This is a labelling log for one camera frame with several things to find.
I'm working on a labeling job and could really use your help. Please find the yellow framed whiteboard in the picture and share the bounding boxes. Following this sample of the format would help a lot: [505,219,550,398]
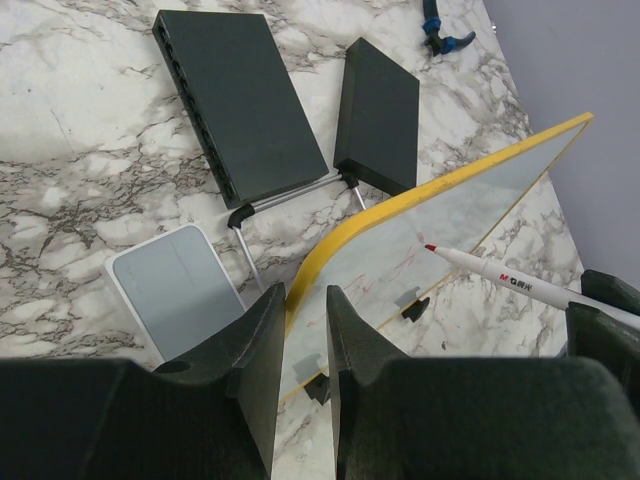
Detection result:
[280,112,594,399]

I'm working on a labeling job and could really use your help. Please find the white grey eraser box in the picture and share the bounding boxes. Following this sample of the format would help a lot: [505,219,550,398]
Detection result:
[103,223,246,363]

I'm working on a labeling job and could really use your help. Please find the metal whiteboard back stand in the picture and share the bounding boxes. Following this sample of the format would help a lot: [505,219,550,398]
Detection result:
[227,171,367,293]

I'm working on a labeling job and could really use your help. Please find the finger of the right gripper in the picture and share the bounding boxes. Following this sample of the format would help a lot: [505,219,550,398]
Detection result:
[565,302,639,395]
[581,269,640,315]

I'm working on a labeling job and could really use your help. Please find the whiteboard stand foot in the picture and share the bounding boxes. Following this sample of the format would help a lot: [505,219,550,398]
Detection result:
[401,297,430,323]
[304,372,330,405]

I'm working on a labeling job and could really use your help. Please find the right whiteboard stand foot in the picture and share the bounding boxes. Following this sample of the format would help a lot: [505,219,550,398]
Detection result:
[401,297,430,323]

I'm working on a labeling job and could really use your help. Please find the red and white marker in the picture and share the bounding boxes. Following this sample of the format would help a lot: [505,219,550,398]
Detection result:
[425,244,639,330]

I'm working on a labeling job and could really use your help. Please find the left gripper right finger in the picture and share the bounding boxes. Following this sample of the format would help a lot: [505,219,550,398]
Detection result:
[326,286,639,479]

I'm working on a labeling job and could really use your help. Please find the black square block right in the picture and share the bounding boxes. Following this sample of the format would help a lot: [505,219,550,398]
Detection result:
[333,38,420,196]

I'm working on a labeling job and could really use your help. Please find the black square block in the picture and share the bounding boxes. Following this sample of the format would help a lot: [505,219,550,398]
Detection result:
[153,10,328,209]
[333,38,420,196]

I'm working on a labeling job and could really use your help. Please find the blue handled pliers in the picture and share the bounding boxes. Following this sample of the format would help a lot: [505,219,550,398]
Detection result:
[420,0,477,57]

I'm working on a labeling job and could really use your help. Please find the left whiteboard stand foot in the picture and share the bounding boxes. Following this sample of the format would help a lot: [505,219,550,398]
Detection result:
[304,372,330,405]

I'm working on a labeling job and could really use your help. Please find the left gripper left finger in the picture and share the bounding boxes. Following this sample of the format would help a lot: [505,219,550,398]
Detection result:
[1,284,286,479]

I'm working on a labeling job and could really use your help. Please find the black square block left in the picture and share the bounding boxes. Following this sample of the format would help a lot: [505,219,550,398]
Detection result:
[153,10,328,209]

